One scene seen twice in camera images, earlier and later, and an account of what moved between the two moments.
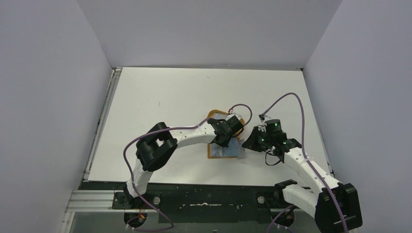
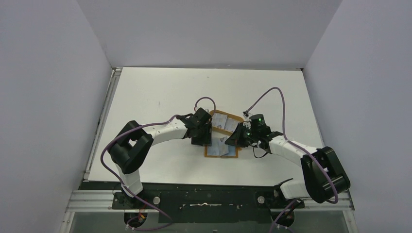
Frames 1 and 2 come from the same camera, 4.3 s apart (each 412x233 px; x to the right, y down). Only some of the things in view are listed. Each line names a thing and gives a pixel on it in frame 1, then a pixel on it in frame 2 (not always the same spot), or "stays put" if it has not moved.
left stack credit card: x=219 y=115 stays put
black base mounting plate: x=203 y=203 stays put
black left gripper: x=225 y=143 → x=205 y=140
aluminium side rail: x=115 y=74 stays put
